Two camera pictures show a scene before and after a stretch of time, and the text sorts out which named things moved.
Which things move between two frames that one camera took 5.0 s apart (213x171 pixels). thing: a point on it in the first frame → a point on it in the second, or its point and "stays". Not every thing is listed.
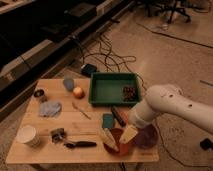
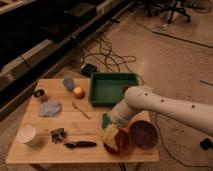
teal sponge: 107,120 stays
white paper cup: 27,134 stays
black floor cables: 110,61 stays
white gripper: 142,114 → 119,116
